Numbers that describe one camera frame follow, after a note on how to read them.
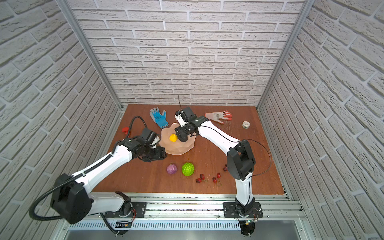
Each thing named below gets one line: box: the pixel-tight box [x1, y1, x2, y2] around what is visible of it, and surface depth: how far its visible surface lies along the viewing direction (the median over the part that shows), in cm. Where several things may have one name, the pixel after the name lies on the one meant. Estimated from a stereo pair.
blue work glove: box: [149, 107, 169, 129], surface depth 113 cm
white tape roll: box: [242, 120, 251, 129], surface depth 109 cm
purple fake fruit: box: [167, 163, 178, 175], surface depth 85 cm
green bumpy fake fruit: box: [181, 162, 195, 177], surface depth 84 cm
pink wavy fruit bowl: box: [158, 123, 196, 156], surface depth 99 cm
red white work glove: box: [205, 110, 233, 124], surface depth 116 cm
